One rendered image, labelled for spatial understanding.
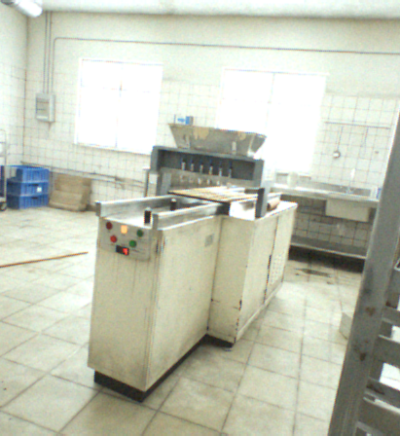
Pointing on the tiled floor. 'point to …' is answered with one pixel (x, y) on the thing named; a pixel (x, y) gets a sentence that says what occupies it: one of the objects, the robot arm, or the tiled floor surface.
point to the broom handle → (30, 261)
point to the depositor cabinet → (247, 270)
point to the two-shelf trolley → (4, 177)
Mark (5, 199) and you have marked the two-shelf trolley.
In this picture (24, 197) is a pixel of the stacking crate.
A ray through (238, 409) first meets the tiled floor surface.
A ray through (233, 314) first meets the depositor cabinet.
